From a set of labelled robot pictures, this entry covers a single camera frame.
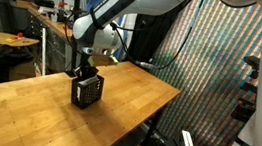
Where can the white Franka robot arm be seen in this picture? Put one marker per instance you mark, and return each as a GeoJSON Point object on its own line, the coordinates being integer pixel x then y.
{"type": "Point", "coordinates": [95, 35]}

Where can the colourful striped curtain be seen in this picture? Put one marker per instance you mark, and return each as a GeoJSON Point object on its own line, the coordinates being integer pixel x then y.
{"type": "Point", "coordinates": [211, 76]}

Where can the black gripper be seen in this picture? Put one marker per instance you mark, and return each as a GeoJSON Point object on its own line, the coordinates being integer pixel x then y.
{"type": "Point", "coordinates": [89, 70]}

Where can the short white pole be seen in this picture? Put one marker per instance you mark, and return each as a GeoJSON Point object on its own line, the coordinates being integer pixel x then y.
{"type": "Point", "coordinates": [43, 52]}

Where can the flat black device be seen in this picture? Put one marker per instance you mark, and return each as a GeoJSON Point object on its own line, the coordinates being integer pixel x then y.
{"type": "Point", "coordinates": [44, 2]}

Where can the black perforated basket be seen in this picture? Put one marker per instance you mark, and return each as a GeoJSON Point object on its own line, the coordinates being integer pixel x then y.
{"type": "Point", "coordinates": [89, 94]}

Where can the black table leg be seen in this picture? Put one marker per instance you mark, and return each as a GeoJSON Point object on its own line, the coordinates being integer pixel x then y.
{"type": "Point", "coordinates": [153, 129]}

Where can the small orange red tool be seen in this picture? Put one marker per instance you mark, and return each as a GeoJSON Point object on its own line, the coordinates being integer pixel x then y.
{"type": "Point", "coordinates": [16, 37]}

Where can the red black clamp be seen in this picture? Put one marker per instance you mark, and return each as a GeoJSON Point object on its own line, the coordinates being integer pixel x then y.
{"type": "Point", "coordinates": [61, 14]}

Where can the round wooden stool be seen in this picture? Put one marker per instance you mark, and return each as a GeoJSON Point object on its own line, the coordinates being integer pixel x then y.
{"type": "Point", "coordinates": [30, 42]}

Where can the black fabric panel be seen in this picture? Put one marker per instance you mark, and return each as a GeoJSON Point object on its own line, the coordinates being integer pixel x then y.
{"type": "Point", "coordinates": [148, 38]}

